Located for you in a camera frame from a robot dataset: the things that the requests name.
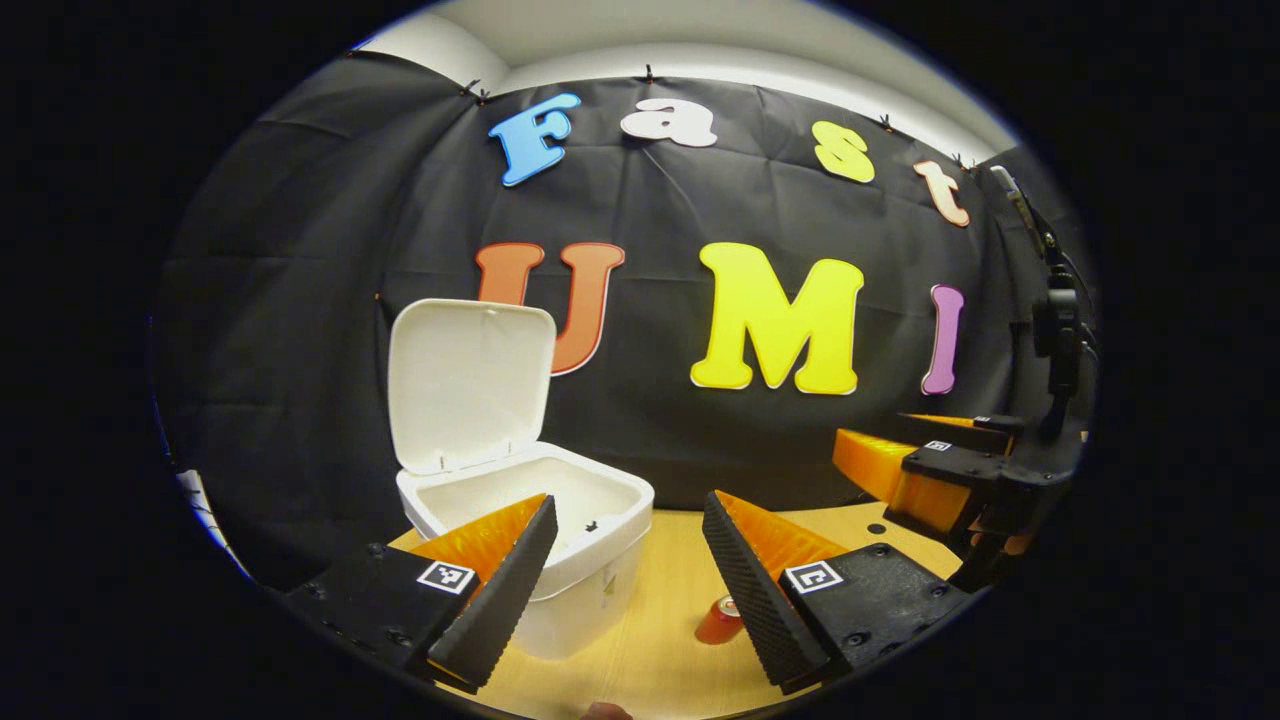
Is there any wooden desktop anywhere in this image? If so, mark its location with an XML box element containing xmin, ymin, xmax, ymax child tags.
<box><xmin>385</xmin><ymin>500</ymin><xmax>963</xmax><ymax>720</ymax></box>

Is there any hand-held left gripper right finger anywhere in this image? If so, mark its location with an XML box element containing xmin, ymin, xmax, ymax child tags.
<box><xmin>701</xmin><ymin>489</ymin><xmax>976</xmax><ymax>696</ymax></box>

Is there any red pop can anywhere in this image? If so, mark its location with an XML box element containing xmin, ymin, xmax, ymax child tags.
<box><xmin>695</xmin><ymin>595</ymin><xmax>746</xmax><ymax>646</ymax></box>

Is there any white printed paper sheet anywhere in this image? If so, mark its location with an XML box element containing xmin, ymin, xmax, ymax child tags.
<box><xmin>178</xmin><ymin>468</ymin><xmax>251</xmax><ymax>579</ymax></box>

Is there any black backdrop cloth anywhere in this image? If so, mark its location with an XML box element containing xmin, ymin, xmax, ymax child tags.
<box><xmin>150</xmin><ymin>50</ymin><xmax>1101</xmax><ymax>591</ymax></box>

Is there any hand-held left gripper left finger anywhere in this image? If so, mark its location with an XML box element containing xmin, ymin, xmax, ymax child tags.
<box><xmin>283</xmin><ymin>493</ymin><xmax>561</xmax><ymax>696</ymax></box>

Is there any white desktop garbage bin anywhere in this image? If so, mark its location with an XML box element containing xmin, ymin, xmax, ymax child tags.
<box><xmin>387</xmin><ymin>298</ymin><xmax>656</xmax><ymax>661</ymax></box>

